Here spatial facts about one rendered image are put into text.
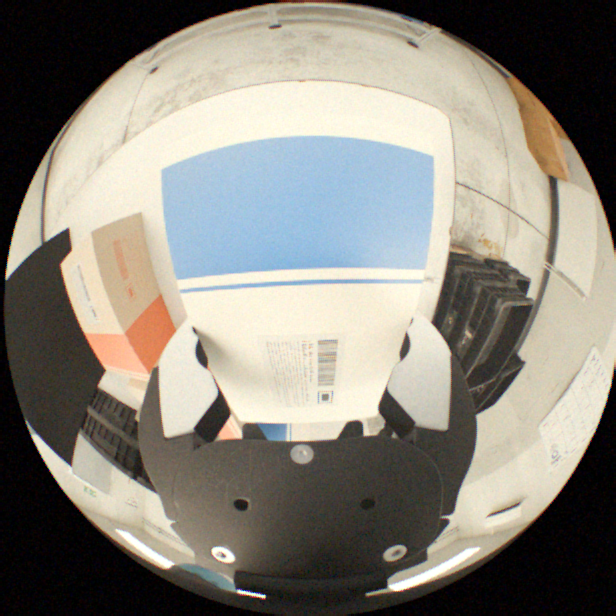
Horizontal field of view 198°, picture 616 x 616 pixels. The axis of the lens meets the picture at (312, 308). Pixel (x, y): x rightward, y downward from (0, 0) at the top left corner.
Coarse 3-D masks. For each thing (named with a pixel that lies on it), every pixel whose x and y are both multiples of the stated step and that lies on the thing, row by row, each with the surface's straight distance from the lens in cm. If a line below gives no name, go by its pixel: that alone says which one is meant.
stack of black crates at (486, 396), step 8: (512, 352) 132; (512, 360) 126; (520, 360) 134; (504, 368) 116; (512, 368) 119; (520, 368) 137; (504, 376) 112; (512, 376) 142; (488, 384) 120; (496, 384) 115; (504, 384) 147; (472, 392) 129; (480, 392) 124; (488, 392) 119; (496, 392) 152; (504, 392) 148; (480, 400) 126; (488, 400) 153; (496, 400) 153; (480, 408) 145; (488, 408) 151
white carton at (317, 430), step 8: (264, 424) 35; (272, 424) 35; (280, 424) 34; (288, 424) 34; (296, 424) 34; (304, 424) 34; (312, 424) 34; (320, 424) 35; (328, 424) 35; (336, 424) 35; (344, 424) 35; (264, 432) 34; (272, 432) 34; (280, 432) 34; (288, 432) 34; (296, 432) 34; (304, 432) 34; (312, 432) 34; (320, 432) 34; (328, 432) 34; (336, 432) 34; (368, 432) 35; (272, 440) 33; (280, 440) 33; (288, 440) 33; (296, 440) 33; (304, 440) 33; (312, 440) 33
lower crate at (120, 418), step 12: (96, 396) 82; (108, 396) 77; (96, 408) 80; (108, 408) 76; (120, 408) 72; (132, 408) 71; (108, 420) 74; (120, 420) 70; (132, 420) 68; (120, 432) 67; (132, 432) 66; (132, 444) 64
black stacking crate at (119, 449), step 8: (88, 416) 81; (88, 424) 80; (96, 424) 77; (88, 432) 79; (96, 432) 76; (104, 432) 73; (112, 432) 69; (96, 440) 75; (104, 440) 72; (112, 440) 70; (120, 440) 68; (104, 448) 72; (112, 448) 69; (120, 448) 67; (128, 448) 65; (136, 448) 63; (112, 456) 69; (120, 456) 67; (128, 456) 65; (136, 456) 63; (128, 464) 64; (136, 464) 63; (136, 472) 64
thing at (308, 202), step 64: (256, 128) 9; (320, 128) 8; (384, 128) 9; (192, 192) 9; (256, 192) 8; (320, 192) 8; (384, 192) 9; (192, 256) 10; (256, 256) 9; (320, 256) 8; (384, 256) 9; (192, 320) 11; (256, 320) 10; (320, 320) 10; (384, 320) 11; (256, 384) 14; (320, 384) 13; (384, 384) 15
